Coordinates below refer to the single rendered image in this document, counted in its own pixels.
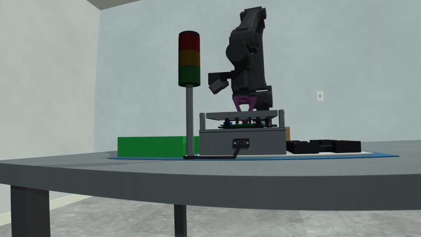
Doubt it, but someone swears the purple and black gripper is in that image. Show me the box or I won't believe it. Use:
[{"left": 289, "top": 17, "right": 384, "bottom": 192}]
[{"left": 232, "top": 69, "right": 257, "bottom": 112}]

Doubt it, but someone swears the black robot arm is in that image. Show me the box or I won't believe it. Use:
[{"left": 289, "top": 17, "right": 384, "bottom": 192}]
[{"left": 208, "top": 6, "right": 273, "bottom": 111}]

